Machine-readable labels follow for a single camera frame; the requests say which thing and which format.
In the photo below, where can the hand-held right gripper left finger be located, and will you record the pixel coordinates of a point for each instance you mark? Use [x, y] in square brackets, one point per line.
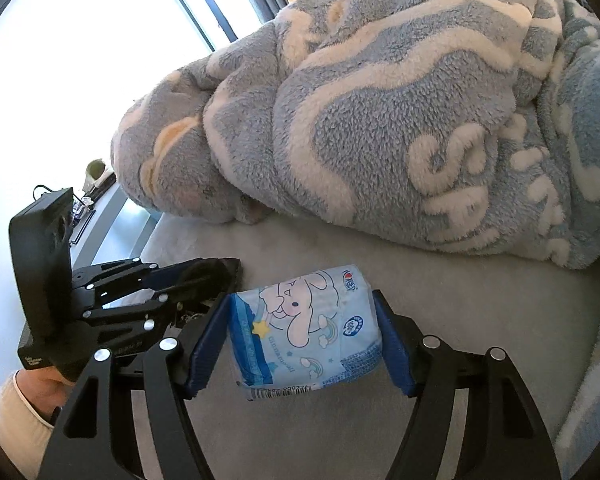
[212, 350]

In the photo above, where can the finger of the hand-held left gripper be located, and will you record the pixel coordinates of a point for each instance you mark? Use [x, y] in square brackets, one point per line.
[125, 277]
[140, 322]

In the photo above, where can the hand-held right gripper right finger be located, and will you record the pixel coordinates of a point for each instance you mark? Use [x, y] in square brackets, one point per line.
[392, 345]

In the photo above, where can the blue cartoon tissue packet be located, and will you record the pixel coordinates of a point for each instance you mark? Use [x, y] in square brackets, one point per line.
[305, 330]

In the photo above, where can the light blue plastic table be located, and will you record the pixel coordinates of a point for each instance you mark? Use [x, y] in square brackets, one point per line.
[117, 220]

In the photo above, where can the bed with light blue cover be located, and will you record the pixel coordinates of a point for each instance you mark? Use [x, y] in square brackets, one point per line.
[480, 300]

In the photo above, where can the pale green cushion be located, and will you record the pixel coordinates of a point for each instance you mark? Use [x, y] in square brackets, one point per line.
[96, 170]

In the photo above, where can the blue white fleece blanket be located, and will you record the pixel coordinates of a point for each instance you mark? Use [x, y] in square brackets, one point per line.
[380, 110]

